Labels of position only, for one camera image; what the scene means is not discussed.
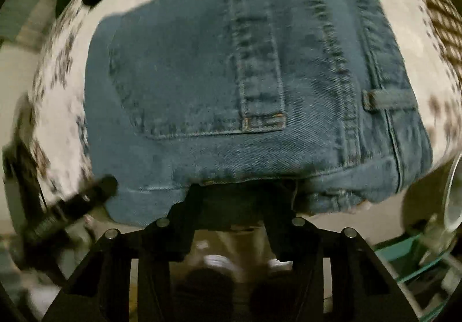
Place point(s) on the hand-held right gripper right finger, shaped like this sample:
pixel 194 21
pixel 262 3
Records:
pixel 274 206

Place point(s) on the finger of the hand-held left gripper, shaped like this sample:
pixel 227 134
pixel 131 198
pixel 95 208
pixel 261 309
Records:
pixel 90 195

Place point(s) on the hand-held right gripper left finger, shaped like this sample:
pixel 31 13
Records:
pixel 202 206

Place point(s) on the light blue denim pants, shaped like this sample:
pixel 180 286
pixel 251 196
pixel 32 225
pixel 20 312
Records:
pixel 216 73

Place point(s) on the person's left grey slipper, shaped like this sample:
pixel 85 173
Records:
pixel 216 260

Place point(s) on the person's grey slipper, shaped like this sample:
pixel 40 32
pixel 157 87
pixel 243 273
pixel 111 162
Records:
pixel 279 263
pixel 216 260

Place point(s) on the person's right grey slipper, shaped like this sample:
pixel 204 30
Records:
pixel 279 263

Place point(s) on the teal metal stool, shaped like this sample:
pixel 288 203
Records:
pixel 400 250

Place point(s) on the white floor fan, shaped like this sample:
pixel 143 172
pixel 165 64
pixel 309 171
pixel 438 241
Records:
pixel 453 206

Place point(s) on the floral bed blanket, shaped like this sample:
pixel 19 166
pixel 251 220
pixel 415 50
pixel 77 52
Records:
pixel 404 37

